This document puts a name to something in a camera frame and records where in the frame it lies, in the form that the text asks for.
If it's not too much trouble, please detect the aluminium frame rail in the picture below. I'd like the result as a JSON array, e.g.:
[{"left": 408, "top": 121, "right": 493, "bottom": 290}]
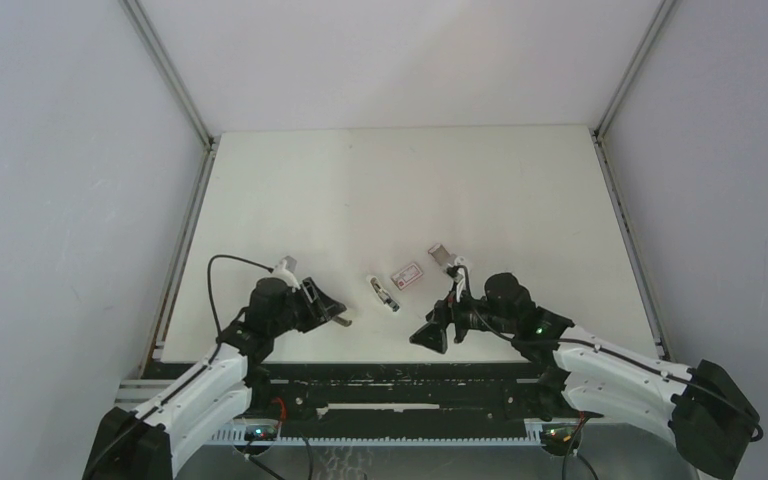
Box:
[{"left": 114, "top": 379, "right": 174, "bottom": 405}]

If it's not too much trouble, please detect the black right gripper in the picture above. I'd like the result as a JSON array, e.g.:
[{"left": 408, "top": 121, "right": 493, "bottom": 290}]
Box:
[{"left": 411, "top": 279, "right": 516, "bottom": 352}]

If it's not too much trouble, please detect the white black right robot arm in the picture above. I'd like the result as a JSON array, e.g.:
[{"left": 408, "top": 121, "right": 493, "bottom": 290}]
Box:
[{"left": 409, "top": 266, "right": 764, "bottom": 479}]

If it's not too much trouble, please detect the black left camera cable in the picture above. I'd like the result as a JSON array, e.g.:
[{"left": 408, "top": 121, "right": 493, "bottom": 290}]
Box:
[{"left": 82, "top": 254, "right": 276, "bottom": 480}]

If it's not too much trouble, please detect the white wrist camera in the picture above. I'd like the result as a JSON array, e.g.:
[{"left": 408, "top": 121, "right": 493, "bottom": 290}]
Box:
[
  {"left": 446, "top": 256, "right": 470, "bottom": 302},
  {"left": 271, "top": 256, "right": 300, "bottom": 290}
]

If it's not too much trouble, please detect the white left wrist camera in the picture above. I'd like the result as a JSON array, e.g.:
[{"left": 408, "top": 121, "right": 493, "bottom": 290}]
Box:
[{"left": 271, "top": 256, "right": 300, "bottom": 290}]

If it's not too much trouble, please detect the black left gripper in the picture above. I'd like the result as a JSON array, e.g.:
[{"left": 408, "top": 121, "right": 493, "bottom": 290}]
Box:
[{"left": 269, "top": 277, "right": 345, "bottom": 337}]

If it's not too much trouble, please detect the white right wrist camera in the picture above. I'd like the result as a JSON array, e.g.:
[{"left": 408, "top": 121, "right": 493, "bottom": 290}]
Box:
[{"left": 446, "top": 256, "right": 470, "bottom": 302}]

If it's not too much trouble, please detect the black camera cable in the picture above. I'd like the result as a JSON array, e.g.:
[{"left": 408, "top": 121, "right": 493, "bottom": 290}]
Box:
[
  {"left": 450, "top": 264, "right": 765, "bottom": 444},
  {"left": 82, "top": 254, "right": 276, "bottom": 480}
]

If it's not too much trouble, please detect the white slotted cable duct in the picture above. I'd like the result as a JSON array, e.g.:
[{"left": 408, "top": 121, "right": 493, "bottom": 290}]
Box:
[{"left": 205, "top": 422, "right": 546, "bottom": 447}]

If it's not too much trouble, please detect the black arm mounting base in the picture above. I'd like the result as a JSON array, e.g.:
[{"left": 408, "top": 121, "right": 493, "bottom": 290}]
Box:
[{"left": 243, "top": 362, "right": 581, "bottom": 437}]

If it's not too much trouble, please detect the black right camera cable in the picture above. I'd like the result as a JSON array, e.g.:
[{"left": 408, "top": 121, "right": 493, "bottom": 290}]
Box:
[{"left": 450, "top": 264, "right": 765, "bottom": 444}]

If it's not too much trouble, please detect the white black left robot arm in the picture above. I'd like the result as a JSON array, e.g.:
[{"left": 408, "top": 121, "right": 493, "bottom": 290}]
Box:
[{"left": 83, "top": 277, "right": 347, "bottom": 479}]

